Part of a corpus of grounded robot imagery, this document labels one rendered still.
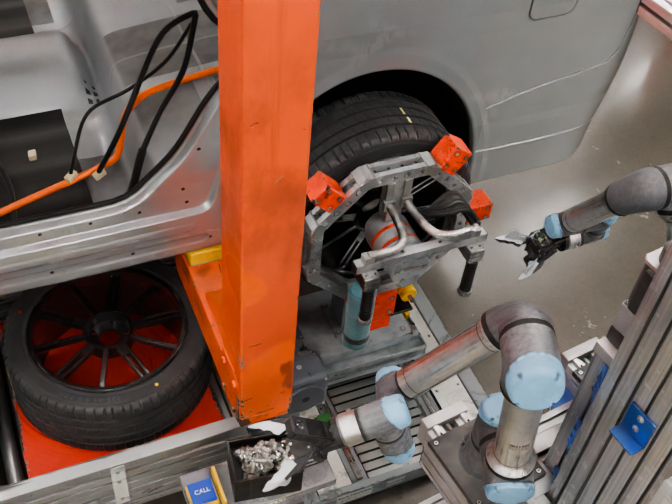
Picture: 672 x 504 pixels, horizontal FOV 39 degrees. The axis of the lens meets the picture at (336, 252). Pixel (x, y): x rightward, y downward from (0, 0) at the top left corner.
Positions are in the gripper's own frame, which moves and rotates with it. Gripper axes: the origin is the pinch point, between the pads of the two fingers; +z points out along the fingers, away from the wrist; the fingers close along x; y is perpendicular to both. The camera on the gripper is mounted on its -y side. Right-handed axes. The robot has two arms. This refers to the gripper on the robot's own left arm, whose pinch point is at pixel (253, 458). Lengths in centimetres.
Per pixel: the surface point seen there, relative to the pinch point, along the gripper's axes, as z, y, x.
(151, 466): 50, 71, 35
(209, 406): 33, 87, 55
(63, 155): 50, 37, 136
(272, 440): 9, 59, 25
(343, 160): -38, 28, 87
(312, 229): -23, 37, 74
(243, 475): 18, 56, 17
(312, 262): -18, 51, 72
